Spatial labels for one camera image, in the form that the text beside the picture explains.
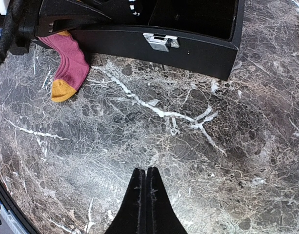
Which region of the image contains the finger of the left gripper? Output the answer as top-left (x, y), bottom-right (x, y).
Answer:
top-left (37, 0), bottom-right (111, 37)

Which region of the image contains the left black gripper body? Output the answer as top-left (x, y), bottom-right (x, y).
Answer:
top-left (0, 0), bottom-right (52, 66)

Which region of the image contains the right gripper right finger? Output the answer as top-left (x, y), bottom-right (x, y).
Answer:
top-left (145, 167), bottom-right (187, 234)

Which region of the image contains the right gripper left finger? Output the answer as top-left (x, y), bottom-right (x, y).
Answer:
top-left (106, 168), bottom-right (146, 234)

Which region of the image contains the maroon orange purple sock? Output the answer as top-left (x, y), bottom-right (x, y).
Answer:
top-left (39, 31), bottom-right (90, 102)

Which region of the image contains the black storage box with lid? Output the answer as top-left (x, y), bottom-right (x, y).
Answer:
top-left (71, 0), bottom-right (244, 80)

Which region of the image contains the black sock with white stripes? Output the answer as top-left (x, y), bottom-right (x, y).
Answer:
top-left (128, 0), bottom-right (141, 17)

